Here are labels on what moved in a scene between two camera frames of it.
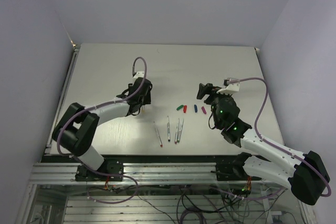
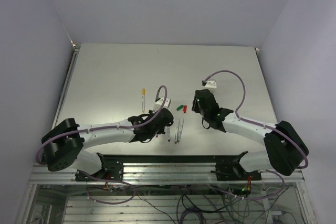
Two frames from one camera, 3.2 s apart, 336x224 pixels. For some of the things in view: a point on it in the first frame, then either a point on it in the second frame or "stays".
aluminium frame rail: x=134 y=173 stays
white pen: x=168 y=130 stays
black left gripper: x=147 y=99 to x=161 y=131
